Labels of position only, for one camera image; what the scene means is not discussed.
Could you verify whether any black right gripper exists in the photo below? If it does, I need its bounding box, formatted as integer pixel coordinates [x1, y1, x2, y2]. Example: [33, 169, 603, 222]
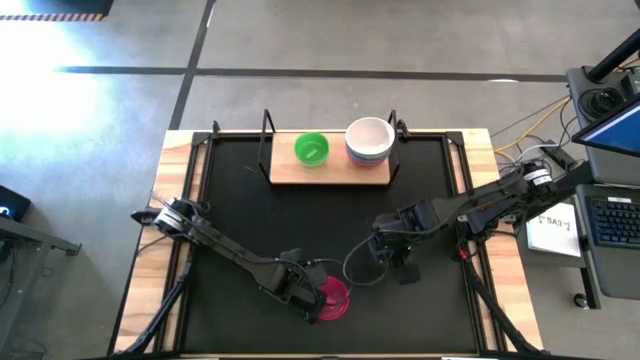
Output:
[370, 198, 432, 286]

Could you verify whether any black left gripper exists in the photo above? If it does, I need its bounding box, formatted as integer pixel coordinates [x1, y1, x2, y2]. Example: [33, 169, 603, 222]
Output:
[285, 259, 337, 325]

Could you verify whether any pink translucent plastic bowl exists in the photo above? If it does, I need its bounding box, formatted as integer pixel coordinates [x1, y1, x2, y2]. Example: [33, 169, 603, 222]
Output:
[316, 275, 352, 323]

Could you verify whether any cream white ribbed bowl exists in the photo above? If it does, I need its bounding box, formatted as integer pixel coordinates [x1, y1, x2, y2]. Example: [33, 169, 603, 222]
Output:
[344, 115, 397, 157]

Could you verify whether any black table mat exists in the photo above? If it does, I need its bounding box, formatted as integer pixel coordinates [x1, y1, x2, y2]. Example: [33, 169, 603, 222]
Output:
[181, 133, 480, 355]

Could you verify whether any blue ribbed bowl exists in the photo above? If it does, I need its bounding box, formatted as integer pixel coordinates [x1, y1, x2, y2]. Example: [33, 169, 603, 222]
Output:
[345, 144, 395, 165]

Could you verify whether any white paper sheet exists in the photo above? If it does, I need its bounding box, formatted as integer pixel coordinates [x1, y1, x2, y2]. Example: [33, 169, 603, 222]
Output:
[525, 201, 583, 259]

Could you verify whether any green plastic bowl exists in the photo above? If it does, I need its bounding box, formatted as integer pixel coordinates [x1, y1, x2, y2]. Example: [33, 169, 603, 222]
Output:
[293, 131, 331, 169]

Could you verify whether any black power strip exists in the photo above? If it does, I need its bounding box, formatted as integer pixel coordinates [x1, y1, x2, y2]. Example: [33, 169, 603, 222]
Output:
[541, 141, 577, 170]

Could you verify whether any grey computer cart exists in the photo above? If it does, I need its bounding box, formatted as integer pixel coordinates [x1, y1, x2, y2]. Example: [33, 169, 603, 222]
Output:
[565, 63, 640, 302]

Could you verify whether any black keyboard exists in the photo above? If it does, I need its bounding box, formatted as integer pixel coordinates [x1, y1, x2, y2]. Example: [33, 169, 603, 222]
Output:
[584, 194, 640, 250]

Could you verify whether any computer monitor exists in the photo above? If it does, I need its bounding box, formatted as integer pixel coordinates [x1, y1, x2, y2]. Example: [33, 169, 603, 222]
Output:
[571, 96, 640, 159]

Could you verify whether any black monitor pole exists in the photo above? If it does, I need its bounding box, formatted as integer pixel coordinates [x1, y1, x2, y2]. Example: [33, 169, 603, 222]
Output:
[586, 28, 640, 84]

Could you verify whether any black side desk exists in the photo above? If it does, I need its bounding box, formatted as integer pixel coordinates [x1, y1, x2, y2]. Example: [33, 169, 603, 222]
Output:
[0, 183, 83, 354]

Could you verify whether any black hazard striped floor mat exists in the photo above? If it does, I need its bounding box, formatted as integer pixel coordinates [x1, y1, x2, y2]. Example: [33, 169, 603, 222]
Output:
[0, 0, 115, 23]

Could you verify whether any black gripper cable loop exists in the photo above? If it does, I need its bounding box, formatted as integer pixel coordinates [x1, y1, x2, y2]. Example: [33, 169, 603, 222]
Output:
[341, 233, 392, 289]

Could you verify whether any black aluminium rig frame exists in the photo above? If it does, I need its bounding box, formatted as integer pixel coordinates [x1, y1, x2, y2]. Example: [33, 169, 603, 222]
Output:
[106, 119, 552, 360]

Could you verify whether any wooden shelf with black frame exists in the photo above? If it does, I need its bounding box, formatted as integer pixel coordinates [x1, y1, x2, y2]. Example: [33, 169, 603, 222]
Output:
[256, 108, 404, 188]

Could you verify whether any yellow cable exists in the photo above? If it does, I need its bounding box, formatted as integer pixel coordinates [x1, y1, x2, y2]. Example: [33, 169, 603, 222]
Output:
[494, 96, 572, 154]

